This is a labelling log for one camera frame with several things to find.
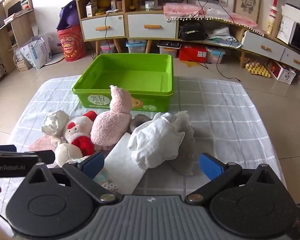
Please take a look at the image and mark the cream stuffed toy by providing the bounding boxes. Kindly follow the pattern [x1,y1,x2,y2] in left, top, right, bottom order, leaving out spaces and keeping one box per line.
[53,142,83,168]

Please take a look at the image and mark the red printed bag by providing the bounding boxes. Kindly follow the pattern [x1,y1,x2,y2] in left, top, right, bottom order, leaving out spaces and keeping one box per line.
[56,25,87,62]

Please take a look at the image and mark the yellow egg tray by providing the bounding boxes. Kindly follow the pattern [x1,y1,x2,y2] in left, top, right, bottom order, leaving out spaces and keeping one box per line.
[245,57,272,77]

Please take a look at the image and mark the patterned soft pack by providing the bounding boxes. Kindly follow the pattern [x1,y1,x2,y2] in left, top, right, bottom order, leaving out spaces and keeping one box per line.
[92,167,120,193]

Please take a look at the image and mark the pale blue storage box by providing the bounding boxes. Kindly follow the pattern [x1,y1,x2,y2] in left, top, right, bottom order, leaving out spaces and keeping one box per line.
[207,49,226,64]

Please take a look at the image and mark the green plastic bin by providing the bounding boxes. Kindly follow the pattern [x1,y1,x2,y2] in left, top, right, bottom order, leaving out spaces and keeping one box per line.
[72,53,175,113]

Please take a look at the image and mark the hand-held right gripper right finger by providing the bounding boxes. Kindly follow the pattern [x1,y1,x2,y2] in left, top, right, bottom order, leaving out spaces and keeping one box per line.
[185,153,282,205]

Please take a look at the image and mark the black bag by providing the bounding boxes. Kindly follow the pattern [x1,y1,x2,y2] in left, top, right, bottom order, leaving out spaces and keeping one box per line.
[179,21,207,41]

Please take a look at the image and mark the red cardboard box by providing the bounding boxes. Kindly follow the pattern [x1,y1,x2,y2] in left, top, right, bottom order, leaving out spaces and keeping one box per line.
[179,45,208,63]

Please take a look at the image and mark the folded pale fabrics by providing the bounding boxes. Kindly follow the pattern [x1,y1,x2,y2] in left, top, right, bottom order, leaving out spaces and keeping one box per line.
[206,26,242,48]

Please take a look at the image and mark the grey fuzzy plush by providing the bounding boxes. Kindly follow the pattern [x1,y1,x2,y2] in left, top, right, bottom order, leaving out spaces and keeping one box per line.
[127,114,153,134]

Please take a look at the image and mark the wooden desk shelf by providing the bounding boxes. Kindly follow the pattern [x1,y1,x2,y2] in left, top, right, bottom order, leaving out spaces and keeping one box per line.
[0,0,37,83]

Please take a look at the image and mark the grey lace cloth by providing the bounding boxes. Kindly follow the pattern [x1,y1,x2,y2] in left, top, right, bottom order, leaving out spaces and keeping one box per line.
[166,110,196,176]

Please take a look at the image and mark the white crate with toys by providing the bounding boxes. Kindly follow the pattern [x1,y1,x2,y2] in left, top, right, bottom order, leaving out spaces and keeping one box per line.
[266,60,297,84]

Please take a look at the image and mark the large white cloth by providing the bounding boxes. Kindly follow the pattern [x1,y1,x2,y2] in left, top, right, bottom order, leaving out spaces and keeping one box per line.
[127,112,186,169]

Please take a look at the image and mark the clear storage box blue lid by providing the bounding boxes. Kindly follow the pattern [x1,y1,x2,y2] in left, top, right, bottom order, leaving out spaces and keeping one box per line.
[126,40,148,54]

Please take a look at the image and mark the pink plush toy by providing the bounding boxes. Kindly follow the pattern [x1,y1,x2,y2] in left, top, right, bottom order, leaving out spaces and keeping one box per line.
[90,85,133,152]

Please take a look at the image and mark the framed cartoon picture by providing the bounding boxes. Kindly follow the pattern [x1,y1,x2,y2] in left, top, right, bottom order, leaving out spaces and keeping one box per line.
[233,0,262,24]

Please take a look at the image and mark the clear storage box black lid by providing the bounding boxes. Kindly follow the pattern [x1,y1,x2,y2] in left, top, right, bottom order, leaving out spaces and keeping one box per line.
[157,40,182,59]

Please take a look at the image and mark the pink cabinet cover cloth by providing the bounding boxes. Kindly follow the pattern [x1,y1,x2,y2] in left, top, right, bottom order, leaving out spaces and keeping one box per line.
[163,2,259,30]

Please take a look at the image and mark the white drawer orange handle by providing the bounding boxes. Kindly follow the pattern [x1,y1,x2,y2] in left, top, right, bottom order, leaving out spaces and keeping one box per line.
[127,13,178,40]
[241,31,286,60]
[280,47,300,72]
[81,14,126,41]

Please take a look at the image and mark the cream knitted plush toy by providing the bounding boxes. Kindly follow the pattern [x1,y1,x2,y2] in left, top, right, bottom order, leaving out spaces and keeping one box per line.
[41,110,70,141]

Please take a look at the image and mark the pink flat cloth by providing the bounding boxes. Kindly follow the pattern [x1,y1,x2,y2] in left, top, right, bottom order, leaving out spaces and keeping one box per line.
[27,135,57,153]

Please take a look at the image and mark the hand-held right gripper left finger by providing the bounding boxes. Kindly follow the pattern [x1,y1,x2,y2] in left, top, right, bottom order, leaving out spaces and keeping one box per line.
[23,151,120,205]

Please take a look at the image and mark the red white santa plush doll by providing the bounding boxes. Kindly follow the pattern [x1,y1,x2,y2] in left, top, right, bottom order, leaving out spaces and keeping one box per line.
[63,110,98,156]

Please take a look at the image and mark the white carton with label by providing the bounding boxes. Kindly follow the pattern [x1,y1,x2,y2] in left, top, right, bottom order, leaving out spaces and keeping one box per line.
[86,2,99,18]

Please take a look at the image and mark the white foam sheet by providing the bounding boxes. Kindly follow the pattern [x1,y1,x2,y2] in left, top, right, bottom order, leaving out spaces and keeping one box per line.
[104,132,147,195]

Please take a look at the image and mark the checked white blanket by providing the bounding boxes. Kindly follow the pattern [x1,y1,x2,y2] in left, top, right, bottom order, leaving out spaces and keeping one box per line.
[0,75,288,230]

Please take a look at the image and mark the white paper shopping bag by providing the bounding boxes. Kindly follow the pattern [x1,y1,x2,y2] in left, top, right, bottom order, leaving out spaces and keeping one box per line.
[20,36,53,71]

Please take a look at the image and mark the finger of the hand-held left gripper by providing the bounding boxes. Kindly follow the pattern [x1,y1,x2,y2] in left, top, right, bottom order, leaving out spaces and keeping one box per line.
[27,150,56,164]
[0,144,17,153]

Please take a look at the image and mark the black cable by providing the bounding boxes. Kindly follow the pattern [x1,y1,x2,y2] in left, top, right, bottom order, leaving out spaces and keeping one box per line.
[196,0,242,82]

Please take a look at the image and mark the white appliance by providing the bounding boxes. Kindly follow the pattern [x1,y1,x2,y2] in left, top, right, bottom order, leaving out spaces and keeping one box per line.
[281,3,300,53]

